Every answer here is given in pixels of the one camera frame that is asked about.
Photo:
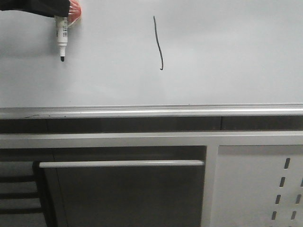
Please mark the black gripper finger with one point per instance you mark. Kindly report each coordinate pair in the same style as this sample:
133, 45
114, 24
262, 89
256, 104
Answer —
47, 8

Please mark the white whiteboard marker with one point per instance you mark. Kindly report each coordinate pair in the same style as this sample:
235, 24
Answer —
62, 35

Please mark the red round magnet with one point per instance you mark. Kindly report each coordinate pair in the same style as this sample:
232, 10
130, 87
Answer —
74, 12

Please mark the white whiteboard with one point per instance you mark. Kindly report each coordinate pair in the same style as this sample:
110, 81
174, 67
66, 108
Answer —
214, 51

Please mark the aluminium whiteboard tray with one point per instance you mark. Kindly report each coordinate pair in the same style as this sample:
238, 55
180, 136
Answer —
138, 111

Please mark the black drawn line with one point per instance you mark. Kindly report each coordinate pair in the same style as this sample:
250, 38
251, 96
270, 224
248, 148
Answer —
158, 43

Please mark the dark slatted chair back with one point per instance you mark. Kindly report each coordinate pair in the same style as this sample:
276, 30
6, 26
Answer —
19, 201

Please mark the white perforated metal panel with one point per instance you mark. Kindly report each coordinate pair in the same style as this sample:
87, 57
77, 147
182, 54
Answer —
258, 186

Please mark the white metal frame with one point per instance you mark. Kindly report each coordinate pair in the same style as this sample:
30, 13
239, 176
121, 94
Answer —
211, 140

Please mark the grey panel with white rail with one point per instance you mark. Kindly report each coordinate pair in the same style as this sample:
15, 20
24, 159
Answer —
132, 193

